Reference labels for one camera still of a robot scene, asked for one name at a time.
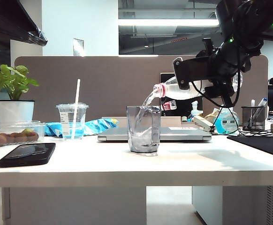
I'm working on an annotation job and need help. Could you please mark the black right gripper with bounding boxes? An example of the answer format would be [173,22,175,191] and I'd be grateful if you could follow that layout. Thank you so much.
[173,43,251,99]

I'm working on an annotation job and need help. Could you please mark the blue and white marker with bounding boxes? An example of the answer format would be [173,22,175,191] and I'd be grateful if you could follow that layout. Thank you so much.
[256,97,268,109]

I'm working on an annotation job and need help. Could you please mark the long white ceiling light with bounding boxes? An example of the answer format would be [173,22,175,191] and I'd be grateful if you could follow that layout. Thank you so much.
[118,19,220,27]

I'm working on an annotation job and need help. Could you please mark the clear plastic fruit container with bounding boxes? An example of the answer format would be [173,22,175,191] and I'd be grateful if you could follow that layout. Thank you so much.
[0,120,47,149]

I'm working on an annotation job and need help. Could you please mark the gold foil wrapper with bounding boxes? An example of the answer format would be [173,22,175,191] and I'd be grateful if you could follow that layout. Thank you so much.
[203,108,220,119]

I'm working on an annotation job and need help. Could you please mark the white plant pot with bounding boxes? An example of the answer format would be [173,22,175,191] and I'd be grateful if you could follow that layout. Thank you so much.
[0,100,35,124]

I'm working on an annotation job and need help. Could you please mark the brown fabric desk divider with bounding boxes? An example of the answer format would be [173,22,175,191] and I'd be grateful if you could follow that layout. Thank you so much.
[14,55,269,132]

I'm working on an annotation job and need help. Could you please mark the black mesh pen holder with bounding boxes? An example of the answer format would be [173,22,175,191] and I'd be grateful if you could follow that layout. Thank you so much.
[241,106,268,132]

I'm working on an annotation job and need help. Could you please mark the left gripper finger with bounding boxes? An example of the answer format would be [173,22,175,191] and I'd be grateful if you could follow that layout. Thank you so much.
[0,0,48,46]
[0,22,45,46]

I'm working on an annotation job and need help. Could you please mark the silver closed laptop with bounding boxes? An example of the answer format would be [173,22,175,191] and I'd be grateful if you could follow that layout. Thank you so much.
[97,127,212,143]

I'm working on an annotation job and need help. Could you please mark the white drinking straw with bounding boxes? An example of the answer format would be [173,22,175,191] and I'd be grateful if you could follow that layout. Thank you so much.
[71,79,81,140]

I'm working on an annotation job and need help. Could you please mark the small clear sanitizer pump bottle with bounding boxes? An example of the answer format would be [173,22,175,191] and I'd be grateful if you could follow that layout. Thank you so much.
[190,100,204,123]

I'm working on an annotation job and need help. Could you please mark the glossy black monitor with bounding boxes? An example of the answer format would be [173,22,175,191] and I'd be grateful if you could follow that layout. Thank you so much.
[160,72,204,117]

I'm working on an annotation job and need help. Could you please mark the clear glass mug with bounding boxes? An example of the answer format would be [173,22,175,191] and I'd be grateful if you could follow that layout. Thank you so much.
[126,105,162,154]

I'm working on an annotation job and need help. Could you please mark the green leafy plant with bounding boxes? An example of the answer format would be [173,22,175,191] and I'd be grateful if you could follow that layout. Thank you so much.
[0,63,40,102]

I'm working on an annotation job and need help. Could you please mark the blue snack bag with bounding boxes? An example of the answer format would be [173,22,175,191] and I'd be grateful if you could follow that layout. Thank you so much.
[45,118,119,137]

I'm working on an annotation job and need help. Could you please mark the clear lidded plastic cup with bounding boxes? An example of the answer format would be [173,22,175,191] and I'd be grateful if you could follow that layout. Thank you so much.
[56,104,90,141]

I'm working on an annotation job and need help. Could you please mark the black smartphone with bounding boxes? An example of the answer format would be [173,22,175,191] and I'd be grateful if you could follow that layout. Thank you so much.
[0,142,57,169]

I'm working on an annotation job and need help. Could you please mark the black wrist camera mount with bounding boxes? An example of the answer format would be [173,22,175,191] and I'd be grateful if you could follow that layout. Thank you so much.
[202,37,214,56]

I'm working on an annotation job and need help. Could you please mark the white wall notice paper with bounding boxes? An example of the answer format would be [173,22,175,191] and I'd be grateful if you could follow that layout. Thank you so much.
[73,38,85,57]

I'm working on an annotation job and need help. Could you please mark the beige under-desk panel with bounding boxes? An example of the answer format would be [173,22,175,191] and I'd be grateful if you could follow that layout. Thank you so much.
[1,187,147,225]

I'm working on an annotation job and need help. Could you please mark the black mouse pad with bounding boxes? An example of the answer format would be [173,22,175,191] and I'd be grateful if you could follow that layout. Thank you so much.
[227,135,273,160]

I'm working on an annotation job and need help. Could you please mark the beige cardboard riser box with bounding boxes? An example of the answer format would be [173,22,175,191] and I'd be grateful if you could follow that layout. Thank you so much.
[101,116,191,129]

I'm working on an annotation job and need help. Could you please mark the clear red-label water bottle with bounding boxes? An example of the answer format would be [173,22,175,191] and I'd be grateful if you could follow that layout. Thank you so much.
[153,72,244,101]

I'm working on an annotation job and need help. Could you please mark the beige stapler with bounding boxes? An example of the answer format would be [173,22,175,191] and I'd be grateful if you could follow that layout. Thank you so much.
[193,115,216,135]

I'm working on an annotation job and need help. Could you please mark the white vented desk cabinet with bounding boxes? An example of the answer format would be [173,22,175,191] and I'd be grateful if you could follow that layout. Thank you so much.
[192,186,273,225]

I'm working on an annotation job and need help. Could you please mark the thin black cable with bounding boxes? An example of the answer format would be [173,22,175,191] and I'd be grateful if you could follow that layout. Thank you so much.
[211,106,273,138]

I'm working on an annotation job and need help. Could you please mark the blue gel sanitizer pump bottle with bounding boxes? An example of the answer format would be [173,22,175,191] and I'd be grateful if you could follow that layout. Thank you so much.
[212,106,241,135]

